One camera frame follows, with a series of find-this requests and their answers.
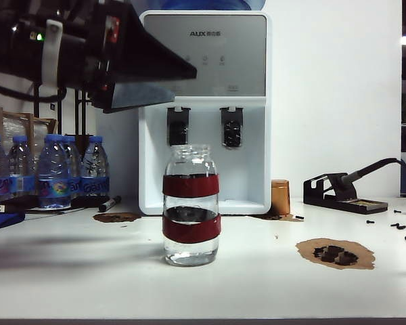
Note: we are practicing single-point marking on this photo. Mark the wooden frame with plastic wrap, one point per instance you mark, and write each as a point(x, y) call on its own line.
point(31, 125)

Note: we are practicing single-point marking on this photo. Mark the large brown paper patch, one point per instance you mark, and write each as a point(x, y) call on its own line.
point(308, 250)

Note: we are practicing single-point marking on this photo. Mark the silver USB plug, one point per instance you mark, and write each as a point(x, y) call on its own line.
point(0, 208)

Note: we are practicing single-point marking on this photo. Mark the black soldering iron stand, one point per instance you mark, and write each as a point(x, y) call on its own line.
point(345, 203)

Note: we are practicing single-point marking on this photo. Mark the amber plastic cup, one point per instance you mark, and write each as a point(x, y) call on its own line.
point(280, 198)

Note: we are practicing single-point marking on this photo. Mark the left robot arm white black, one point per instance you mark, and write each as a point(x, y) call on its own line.
point(20, 50)

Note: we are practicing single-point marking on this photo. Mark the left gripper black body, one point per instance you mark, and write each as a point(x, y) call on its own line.
point(99, 50)

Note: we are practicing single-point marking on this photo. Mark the black stair railing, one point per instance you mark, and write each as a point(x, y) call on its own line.
point(83, 115)

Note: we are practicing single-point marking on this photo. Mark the black dispenser tap paddle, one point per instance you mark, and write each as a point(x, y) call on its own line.
point(178, 128)
point(231, 130)

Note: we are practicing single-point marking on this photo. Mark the black marker pen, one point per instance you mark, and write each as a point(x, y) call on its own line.
point(109, 204)

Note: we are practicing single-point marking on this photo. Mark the water bottle rainbow label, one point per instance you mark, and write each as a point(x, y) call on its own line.
point(54, 169)

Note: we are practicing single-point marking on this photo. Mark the black soldering iron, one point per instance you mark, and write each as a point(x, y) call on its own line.
point(358, 175)

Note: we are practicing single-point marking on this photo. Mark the blue cloth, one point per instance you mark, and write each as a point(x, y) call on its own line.
point(0, 221)

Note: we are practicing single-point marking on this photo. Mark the white AUX water dispenser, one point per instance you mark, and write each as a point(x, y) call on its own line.
point(223, 50)

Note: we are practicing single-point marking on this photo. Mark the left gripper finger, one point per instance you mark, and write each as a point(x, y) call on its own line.
point(135, 96)
point(145, 57)

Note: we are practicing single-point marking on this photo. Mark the glass jar two red bands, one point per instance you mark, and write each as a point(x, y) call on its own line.
point(189, 186)

